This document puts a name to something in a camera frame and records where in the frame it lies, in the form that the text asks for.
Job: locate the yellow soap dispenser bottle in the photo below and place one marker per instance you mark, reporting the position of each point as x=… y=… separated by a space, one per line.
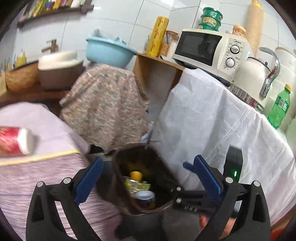
x=21 y=59

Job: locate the white cloth cover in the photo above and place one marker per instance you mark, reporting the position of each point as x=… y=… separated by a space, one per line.
x=202 y=117

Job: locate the white electric kettle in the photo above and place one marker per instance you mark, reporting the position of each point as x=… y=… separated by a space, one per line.
x=253 y=79

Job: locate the brown white lidded container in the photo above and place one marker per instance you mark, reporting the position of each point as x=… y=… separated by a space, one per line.
x=59 y=71

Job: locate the yellow chip canister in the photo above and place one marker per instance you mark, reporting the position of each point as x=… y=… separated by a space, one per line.
x=136 y=176

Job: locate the floral patterned cloth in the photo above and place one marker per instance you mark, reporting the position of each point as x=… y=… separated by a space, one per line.
x=107 y=107

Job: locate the woven basket sink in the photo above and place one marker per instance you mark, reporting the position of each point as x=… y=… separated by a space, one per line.
x=23 y=77

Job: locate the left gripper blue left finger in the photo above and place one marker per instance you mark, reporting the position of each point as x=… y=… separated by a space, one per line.
x=43 y=220

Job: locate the light blue plastic basin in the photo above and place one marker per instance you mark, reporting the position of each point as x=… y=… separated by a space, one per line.
x=109 y=52

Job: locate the yellow snack bag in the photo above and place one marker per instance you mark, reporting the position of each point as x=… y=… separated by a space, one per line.
x=133 y=186

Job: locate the beige rolled mat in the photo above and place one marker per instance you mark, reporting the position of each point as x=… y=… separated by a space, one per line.
x=255 y=16

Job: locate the brass faucet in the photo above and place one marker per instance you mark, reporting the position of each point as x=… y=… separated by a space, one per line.
x=53 y=47

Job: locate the yellow wrap roll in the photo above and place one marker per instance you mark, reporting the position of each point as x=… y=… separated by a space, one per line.
x=157 y=35

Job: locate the white microwave oven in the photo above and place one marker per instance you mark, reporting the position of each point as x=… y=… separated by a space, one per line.
x=217 y=53

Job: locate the dark brown trash bin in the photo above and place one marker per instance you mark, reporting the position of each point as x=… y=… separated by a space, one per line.
x=145 y=159

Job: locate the dark wooden counter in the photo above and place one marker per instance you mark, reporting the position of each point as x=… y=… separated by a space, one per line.
x=34 y=94

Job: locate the purple striped tablecloth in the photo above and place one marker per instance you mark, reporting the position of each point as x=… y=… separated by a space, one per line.
x=59 y=153

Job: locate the green plastic bottle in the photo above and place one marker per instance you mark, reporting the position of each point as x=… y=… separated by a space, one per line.
x=280 y=107

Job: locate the wooden side cabinet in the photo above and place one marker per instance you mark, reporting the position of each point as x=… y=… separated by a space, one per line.
x=157 y=77

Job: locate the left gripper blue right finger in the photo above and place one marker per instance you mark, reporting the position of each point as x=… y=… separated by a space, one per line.
x=252 y=221

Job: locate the red cup with black lid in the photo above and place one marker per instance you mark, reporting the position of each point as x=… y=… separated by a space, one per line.
x=16 y=141

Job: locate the green stacked bowls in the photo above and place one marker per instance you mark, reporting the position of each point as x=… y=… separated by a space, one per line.
x=210 y=19

